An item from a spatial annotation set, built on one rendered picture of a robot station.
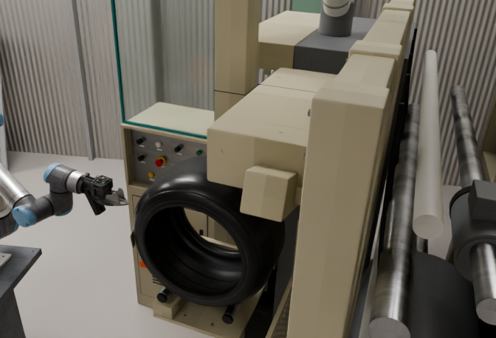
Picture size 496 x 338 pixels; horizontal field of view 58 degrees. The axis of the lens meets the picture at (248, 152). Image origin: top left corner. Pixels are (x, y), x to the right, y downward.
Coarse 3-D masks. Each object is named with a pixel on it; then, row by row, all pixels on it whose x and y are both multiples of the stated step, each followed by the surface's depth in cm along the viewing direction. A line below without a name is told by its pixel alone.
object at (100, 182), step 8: (88, 176) 178; (96, 176) 179; (104, 176) 179; (80, 184) 177; (88, 184) 178; (96, 184) 173; (104, 184) 174; (112, 184) 179; (80, 192) 179; (96, 192) 177; (104, 192) 175
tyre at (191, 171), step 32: (192, 160) 166; (160, 192) 154; (192, 192) 149; (224, 192) 148; (160, 224) 186; (224, 224) 148; (256, 224) 149; (160, 256) 181; (192, 256) 192; (224, 256) 190; (256, 256) 150; (192, 288) 179; (224, 288) 179; (256, 288) 158
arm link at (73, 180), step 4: (76, 172) 180; (80, 172) 181; (72, 176) 178; (76, 176) 178; (80, 176) 178; (68, 180) 178; (72, 180) 177; (76, 180) 177; (68, 184) 178; (72, 184) 177; (76, 184) 177; (68, 188) 179; (72, 188) 177; (76, 188) 178; (72, 192) 180; (76, 192) 179
